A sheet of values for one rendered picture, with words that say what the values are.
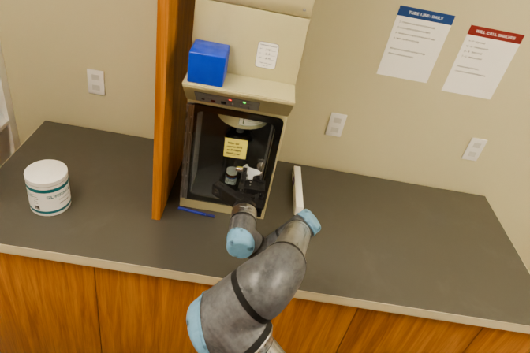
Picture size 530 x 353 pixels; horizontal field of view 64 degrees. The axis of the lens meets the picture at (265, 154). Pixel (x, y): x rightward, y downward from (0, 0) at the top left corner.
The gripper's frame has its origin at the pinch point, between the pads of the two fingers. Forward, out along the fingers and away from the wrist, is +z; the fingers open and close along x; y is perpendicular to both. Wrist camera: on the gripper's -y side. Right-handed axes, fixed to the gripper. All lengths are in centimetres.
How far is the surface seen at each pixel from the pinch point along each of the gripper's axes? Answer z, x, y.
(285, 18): 5, 50, 4
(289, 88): 1.8, 31.0, 9.0
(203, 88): -6.2, 30.2, -15.0
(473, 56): 48, 36, 81
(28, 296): -22, -56, -68
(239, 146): 3.9, 5.9, -2.8
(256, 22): 5.2, 47.5, -3.6
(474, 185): 48, -24, 109
